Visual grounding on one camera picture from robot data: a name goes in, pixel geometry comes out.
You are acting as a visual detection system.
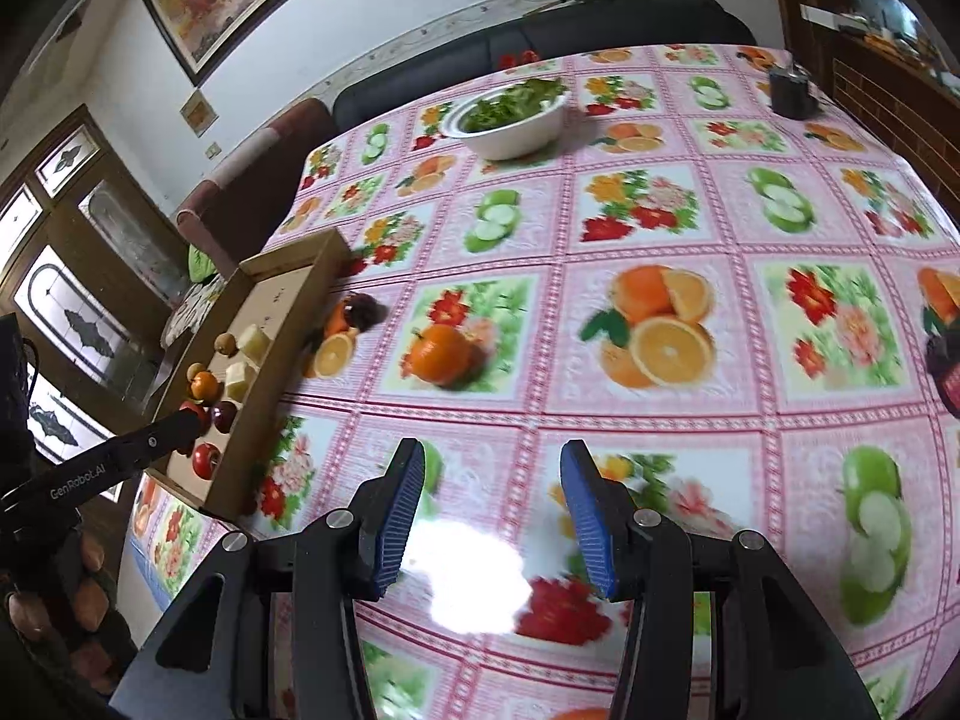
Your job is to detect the shallow cardboard box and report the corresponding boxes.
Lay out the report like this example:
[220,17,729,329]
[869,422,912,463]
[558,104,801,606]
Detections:
[142,229,353,518]

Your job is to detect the wooden cabinet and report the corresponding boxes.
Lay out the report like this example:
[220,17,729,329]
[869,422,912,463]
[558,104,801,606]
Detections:
[765,0,960,188]

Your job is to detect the brown patterned blanket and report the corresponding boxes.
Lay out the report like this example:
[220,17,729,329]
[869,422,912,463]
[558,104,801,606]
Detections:
[160,274,226,350]

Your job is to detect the wooden door with glass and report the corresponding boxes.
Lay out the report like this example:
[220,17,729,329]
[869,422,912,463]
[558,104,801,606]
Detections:
[0,105,196,503]

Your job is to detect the wooden wall plaque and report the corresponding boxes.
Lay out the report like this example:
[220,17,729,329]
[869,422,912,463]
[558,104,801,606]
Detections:
[180,90,220,137]

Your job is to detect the black leather sofa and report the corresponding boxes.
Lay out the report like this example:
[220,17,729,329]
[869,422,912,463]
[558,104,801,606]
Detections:
[331,0,758,132]

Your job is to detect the white bowl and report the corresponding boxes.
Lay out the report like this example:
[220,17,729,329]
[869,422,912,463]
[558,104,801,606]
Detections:
[448,82,569,161]

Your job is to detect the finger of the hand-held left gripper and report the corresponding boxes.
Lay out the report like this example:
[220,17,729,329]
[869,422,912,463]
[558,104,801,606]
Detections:
[112,411,209,470]

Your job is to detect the brown armchair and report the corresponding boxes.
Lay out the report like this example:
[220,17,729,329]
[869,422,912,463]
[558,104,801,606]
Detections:
[176,97,338,278]

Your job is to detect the pink printed tablecloth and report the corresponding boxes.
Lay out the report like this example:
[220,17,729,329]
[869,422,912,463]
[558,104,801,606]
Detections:
[124,43,960,720]

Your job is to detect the green leafy vegetables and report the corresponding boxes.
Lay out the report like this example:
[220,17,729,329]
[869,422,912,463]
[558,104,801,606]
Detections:
[461,77,567,132]

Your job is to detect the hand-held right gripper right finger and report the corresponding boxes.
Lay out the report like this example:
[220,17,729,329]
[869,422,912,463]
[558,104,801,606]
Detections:
[559,439,882,720]

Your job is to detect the person's left hand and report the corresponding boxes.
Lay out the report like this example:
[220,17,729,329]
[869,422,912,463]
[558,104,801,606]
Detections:
[4,529,113,683]

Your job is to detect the dark bag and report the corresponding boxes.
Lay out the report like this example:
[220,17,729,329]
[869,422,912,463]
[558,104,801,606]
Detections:
[924,330,960,421]

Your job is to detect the dark metal cup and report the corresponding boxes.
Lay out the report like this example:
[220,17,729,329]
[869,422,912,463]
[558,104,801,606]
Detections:
[766,64,817,121]

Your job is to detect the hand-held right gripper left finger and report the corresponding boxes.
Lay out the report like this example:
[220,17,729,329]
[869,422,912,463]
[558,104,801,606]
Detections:
[109,437,428,720]

